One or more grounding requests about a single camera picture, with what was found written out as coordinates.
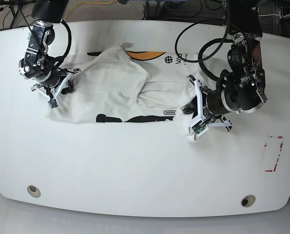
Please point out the table cable grommet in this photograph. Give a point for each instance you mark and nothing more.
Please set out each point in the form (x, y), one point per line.
(33, 191)
(248, 201)

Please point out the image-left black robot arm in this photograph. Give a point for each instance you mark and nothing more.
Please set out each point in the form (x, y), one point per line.
(37, 64)

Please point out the left table cable grommet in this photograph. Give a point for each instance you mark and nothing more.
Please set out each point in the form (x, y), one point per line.
(33, 191)

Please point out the black tripod stand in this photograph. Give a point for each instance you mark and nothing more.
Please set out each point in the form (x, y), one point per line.
(13, 7)

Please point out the right table cable grommet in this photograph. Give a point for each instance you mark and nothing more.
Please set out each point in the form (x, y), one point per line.
(248, 201)

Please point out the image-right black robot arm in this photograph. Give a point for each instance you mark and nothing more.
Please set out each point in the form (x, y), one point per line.
(241, 90)

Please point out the image-right gripper white bracket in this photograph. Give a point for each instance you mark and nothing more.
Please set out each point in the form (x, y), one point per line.
(202, 117)

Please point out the red tape rectangle marking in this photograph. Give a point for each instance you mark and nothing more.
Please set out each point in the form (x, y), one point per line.
(271, 153)

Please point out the image-left gripper white bracket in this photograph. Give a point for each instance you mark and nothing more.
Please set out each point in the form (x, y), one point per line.
(55, 85)

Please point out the white printed t-shirt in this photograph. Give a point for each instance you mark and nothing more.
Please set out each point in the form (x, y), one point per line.
(114, 87)

